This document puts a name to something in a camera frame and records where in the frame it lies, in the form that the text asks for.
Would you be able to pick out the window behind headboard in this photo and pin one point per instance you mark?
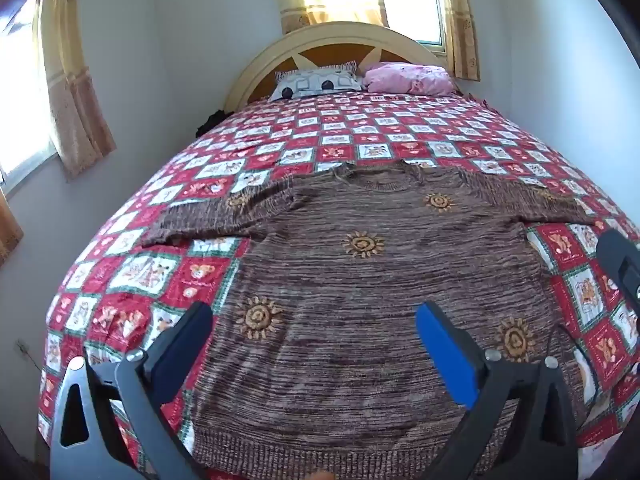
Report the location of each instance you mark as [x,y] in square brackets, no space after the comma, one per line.
[415,0]

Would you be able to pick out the red white checked printed bedspread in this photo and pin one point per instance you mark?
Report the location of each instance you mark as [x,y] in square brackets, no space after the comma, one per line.
[350,127]

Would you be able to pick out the side window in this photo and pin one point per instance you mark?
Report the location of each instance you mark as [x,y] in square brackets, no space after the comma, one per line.
[22,110]

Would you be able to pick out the brown knitted sweater sun motifs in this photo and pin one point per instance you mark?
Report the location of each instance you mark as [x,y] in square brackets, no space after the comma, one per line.
[350,305]

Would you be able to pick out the cream arched wooden headboard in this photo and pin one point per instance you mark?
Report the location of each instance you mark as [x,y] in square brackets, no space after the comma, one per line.
[320,36]

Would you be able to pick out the dark cloth beside bed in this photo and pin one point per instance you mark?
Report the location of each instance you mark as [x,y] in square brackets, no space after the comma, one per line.
[212,121]

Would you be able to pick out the grey white patterned pillow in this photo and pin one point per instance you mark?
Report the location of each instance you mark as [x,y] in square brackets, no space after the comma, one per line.
[320,80]

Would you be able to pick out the pink pillow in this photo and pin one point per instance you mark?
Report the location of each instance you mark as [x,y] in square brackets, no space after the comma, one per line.
[407,77]

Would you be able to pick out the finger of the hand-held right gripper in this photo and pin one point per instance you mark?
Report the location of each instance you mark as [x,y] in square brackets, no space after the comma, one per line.
[619,265]

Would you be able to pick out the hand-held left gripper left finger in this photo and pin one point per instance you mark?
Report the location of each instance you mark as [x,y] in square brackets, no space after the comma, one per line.
[189,332]

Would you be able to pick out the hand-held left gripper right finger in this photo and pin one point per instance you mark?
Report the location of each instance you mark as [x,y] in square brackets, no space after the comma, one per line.
[446,352]

